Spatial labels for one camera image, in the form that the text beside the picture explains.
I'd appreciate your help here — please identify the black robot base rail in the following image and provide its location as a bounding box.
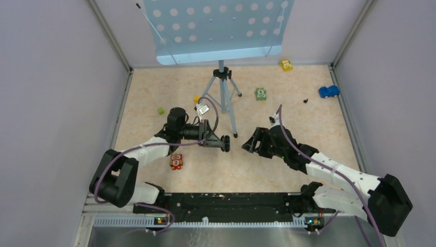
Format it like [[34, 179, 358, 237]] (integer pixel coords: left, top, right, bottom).
[[133, 192, 335, 223]]

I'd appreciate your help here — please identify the red owl number block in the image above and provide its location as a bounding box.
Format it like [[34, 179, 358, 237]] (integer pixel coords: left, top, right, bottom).
[[170, 153, 184, 170]]

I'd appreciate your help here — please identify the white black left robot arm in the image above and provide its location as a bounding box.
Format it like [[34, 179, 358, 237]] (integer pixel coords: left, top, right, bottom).
[[89, 108, 230, 213]]

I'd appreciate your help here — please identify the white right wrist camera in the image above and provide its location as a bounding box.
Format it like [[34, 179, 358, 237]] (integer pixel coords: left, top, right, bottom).
[[268, 116, 278, 126]]

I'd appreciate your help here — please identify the yellow toy block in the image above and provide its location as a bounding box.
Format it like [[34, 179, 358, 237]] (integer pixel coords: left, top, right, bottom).
[[280, 59, 293, 72]]

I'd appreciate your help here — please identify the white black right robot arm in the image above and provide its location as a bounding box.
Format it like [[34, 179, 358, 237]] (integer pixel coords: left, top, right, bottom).
[[241, 125, 413, 237]]

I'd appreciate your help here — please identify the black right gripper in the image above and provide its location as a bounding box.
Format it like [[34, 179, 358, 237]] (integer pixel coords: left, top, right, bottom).
[[242, 127, 287, 158]]

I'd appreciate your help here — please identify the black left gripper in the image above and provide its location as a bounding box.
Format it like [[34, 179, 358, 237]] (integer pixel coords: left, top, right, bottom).
[[178, 119, 225, 148]]

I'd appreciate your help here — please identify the blue toy car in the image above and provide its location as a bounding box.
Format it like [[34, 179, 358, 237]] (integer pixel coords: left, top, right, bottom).
[[318, 85, 340, 98]]

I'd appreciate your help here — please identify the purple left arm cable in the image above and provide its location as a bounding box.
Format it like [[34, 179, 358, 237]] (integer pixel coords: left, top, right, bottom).
[[94, 97, 220, 205]]

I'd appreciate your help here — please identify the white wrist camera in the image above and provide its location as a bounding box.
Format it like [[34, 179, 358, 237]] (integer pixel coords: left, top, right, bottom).
[[268, 116, 278, 126], [195, 104, 210, 121]]

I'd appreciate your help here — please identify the green monster toy block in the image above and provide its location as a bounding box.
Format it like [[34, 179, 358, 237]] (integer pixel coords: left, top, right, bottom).
[[255, 87, 267, 101]]

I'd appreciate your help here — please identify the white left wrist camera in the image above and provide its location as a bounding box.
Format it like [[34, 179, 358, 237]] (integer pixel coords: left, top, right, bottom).
[[195, 104, 210, 121]]

